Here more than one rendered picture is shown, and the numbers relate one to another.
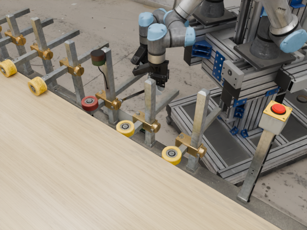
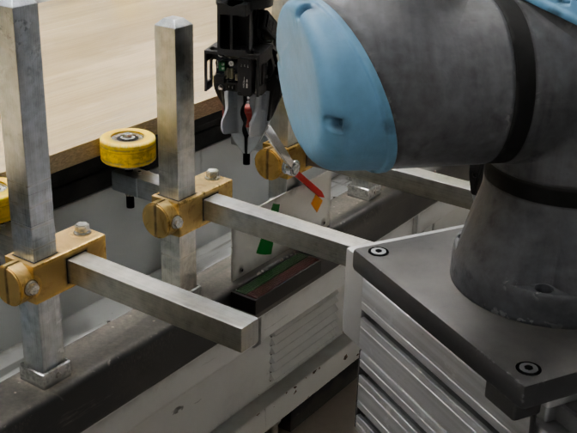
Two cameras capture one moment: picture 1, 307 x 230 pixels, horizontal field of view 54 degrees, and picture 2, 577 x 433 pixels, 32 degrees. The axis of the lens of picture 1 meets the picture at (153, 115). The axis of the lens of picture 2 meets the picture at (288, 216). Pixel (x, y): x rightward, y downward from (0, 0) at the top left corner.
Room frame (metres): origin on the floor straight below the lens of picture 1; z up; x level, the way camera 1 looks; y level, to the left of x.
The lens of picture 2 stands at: (1.11, -1.25, 1.39)
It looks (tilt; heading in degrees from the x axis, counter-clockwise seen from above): 24 degrees down; 88
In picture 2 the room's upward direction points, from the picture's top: 2 degrees clockwise
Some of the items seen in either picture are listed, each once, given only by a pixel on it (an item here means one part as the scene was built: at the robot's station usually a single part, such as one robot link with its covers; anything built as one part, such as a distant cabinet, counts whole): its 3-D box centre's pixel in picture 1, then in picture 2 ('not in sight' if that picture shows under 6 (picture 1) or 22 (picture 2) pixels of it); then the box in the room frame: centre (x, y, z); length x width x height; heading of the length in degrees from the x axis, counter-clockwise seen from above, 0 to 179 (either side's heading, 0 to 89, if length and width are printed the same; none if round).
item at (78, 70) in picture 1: (71, 67); not in sight; (1.32, 0.43, 0.95); 0.13 x 0.06 x 0.05; 53
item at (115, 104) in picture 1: (108, 100); (291, 152); (1.16, 0.23, 0.85); 0.13 x 0.06 x 0.05; 53
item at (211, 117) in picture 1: (195, 135); (103, 278); (0.93, -0.19, 0.84); 0.43 x 0.03 x 0.04; 143
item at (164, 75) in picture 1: (157, 71); (242, 43); (1.09, -0.02, 1.08); 0.09 x 0.08 x 0.12; 73
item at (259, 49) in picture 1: (267, 43); (556, 221); (1.34, -0.57, 1.09); 0.15 x 0.15 x 0.10
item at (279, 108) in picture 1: (278, 109); not in sight; (0.70, -0.39, 1.22); 0.04 x 0.04 x 0.02
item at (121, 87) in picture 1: (117, 90); (348, 164); (1.25, 0.19, 0.84); 0.43 x 0.03 x 0.04; 143
